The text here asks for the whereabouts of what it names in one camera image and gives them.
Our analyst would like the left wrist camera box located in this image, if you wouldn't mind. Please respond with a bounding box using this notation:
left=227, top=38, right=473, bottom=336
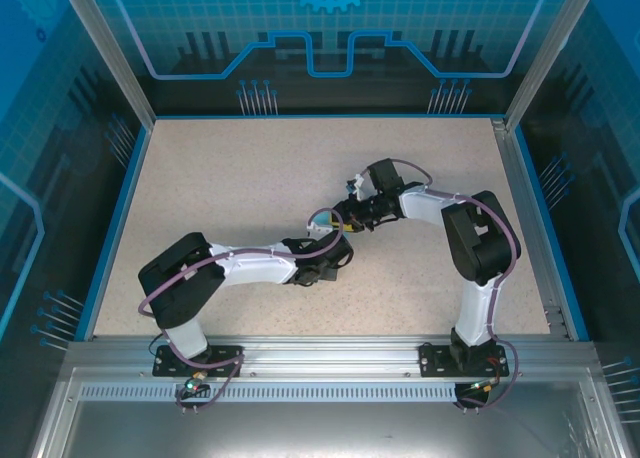
left=305, top=216, right=337, bottom=240

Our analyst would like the slotted metal strip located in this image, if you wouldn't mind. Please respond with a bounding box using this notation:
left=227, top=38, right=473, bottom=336
left=79, top=383, right=459, bottom=400

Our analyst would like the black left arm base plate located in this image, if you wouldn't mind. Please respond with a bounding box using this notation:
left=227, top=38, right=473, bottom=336
left=152, top=344, right=245, bottom=378

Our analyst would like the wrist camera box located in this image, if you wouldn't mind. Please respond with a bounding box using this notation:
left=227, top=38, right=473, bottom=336
left=343, top=172, right=370, bottom=202
left=305, top=216, right=337, bottom=240

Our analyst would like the long aluminium mounting rail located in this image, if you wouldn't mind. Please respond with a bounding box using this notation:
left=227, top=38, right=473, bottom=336
left=67, top=335, right=599, bottom=379

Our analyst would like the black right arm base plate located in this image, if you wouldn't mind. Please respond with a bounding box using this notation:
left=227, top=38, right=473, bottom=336
left=418, top=342, right=511, bottom=378

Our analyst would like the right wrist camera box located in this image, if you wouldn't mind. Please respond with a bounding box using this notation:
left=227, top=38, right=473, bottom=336
left=343, top=172, right=370, bottom=202

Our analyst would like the aluminium side rail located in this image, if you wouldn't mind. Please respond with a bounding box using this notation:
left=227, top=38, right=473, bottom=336
left=492, top=117, right=571, bottom=340

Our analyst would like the cable connector with green light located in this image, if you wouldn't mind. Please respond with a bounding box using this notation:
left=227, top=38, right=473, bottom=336
left=467, top=375, right=503, bottom=395
left=182, top=369, right=210, bottom=398

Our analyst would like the aluminium frame post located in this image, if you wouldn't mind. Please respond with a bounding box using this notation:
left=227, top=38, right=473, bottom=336
left=503, top=0, right=602, bottom=129
left=54, top=0, right=157, bottom=129

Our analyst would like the shiny metal tray panel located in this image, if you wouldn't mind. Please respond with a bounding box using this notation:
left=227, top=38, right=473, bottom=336
left=29, top=367, right=631, bottom=458

